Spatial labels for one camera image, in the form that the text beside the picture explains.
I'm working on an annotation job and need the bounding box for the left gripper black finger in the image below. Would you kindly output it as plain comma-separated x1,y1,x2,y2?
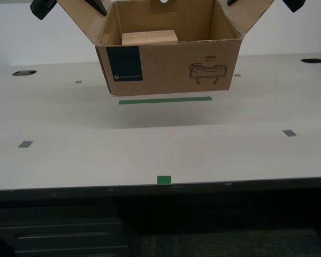
29,0,57,20
85,0,108,16

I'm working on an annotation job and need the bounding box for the light wooden block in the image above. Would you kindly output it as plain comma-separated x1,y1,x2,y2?
121,29,179,46

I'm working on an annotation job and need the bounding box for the brown cardboard box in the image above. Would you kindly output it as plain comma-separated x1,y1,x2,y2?
57,0,275,97

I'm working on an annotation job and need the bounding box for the long green tape strip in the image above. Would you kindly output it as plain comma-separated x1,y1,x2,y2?
118,96,213,105

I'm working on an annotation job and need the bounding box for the light office desk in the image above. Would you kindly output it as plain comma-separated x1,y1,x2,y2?
0,53,321,199

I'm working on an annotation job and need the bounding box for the dark drawer cabinet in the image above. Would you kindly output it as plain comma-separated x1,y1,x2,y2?
0,199,129,257

